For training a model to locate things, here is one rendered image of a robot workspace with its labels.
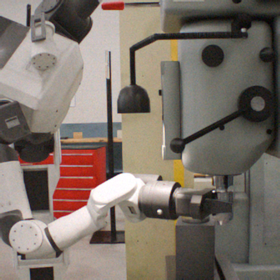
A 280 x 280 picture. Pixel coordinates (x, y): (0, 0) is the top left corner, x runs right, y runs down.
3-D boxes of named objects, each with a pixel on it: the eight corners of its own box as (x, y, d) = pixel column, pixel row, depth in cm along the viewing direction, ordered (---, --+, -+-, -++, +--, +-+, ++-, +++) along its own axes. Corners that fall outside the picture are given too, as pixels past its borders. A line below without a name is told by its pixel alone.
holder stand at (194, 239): (175, 282, 141) (174, 220, 139) (180, 260, 162) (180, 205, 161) (214, 282, 139) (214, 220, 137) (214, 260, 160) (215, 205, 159)
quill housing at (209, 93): (184, 179, 90) (180, 15, 88) (178, 166, 110) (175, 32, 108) (279, 176, 89) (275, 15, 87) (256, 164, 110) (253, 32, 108)
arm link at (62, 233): (97, 231, 105) (25, 270, 103) (100, 229, 115) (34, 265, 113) (75, 191, 106) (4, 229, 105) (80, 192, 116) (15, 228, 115)
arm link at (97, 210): (139, 184, 105) (86, 212, 104) (150, 207, 111) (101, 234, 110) (129, 167, 110) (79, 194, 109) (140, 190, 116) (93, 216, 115)
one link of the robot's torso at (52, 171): (15, 255, 161) (8, 127, 162) (64, 252, 166) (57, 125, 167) (15, 265, 146) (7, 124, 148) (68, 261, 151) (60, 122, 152)
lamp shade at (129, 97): (114, 113, 103) (113, 85, 102) (145, 112, 105) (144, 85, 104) (121, 113, 96) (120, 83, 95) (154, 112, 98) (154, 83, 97)
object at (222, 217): (214, 222, 98) (214, 197, 98) (209, 217, 103) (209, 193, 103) (235, 220, 99) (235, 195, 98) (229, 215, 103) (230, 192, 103)
